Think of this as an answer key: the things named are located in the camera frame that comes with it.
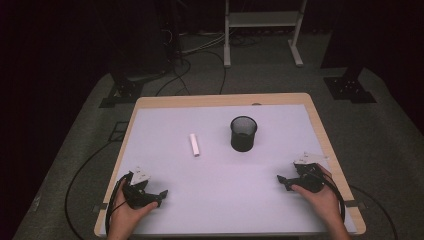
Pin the white metal stand frame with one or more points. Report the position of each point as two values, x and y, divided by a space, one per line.
263 19

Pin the white table mat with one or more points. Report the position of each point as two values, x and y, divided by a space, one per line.
216 186

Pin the grey tape strip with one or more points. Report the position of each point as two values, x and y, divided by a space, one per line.
100 207
355 203

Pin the black stand base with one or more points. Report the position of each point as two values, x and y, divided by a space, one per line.
121 93
348 88

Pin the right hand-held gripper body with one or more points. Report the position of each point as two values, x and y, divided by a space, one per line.
310 180

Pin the white cylindrical stick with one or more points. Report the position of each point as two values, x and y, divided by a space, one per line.
194 144

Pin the wooden table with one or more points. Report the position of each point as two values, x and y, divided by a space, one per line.
233 99

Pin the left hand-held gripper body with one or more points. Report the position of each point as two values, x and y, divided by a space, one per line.
134 195

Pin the person's right hand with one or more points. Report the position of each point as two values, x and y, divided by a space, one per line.
323 203

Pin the black mesh pen holder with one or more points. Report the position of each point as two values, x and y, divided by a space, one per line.
243 141

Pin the person's left hand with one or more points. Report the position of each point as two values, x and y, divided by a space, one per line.
123 216

